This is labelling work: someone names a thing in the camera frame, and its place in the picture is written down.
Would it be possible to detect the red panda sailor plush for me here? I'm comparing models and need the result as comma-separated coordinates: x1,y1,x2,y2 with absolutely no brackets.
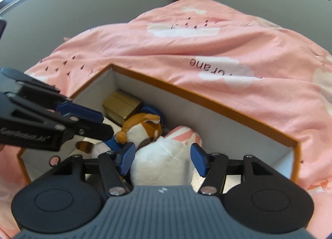
75,106,166,158

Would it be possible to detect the white pink striped plush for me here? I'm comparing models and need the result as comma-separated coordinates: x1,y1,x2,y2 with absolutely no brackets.
130,126,202,186

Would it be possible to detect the orange white storage box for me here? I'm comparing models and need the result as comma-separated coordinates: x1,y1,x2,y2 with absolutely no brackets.
27,64,300,182

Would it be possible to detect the small brown cardboard box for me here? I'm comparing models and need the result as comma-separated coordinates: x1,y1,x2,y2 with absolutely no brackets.
103,90,143,126

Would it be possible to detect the pink cloud print duvet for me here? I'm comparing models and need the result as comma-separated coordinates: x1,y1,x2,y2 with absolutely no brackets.
1,0,331,238

